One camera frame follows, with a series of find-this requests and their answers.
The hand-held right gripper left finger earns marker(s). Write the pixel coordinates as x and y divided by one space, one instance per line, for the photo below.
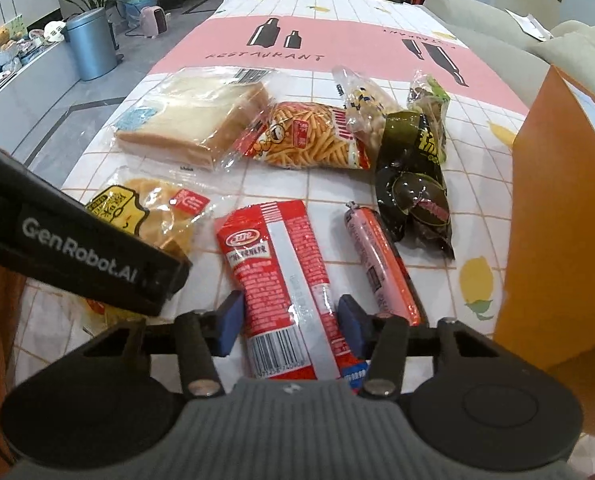
230 325

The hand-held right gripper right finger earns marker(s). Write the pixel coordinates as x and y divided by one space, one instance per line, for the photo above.
351 327

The red sausage packet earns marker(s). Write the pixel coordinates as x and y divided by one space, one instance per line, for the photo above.
282 280

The pink sausage stick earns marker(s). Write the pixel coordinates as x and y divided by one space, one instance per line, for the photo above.
380 260

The round cake packet yellow label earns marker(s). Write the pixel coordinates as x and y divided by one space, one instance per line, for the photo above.
152 210

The dark green snack packet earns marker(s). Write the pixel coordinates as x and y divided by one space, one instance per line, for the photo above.
412 185

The sliced bread packet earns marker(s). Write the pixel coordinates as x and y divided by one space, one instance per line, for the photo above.
192 117

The red fries snack packet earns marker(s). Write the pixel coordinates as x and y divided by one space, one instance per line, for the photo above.
307 137

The white bean snack packet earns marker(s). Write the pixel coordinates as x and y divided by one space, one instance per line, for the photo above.
365 110

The orange cardboard box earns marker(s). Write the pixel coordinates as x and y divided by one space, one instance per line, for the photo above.
552 220

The blue-grey metal trash can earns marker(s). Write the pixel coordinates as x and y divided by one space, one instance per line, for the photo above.
92 45

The pink space heater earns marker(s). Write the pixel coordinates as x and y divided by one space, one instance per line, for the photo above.
151 22

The blue water jug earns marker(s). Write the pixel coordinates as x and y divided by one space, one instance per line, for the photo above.
138 0

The small green snack packet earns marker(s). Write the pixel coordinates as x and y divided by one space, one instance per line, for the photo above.
430 92

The pink white printed tablecloth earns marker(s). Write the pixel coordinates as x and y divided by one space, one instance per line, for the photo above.
297 50

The grey-green sofa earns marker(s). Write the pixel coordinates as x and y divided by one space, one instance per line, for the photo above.
477 25

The white papers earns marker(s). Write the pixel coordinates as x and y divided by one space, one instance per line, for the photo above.
530 25

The grey-green sofa cushion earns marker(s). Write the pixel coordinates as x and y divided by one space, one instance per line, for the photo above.
582 55

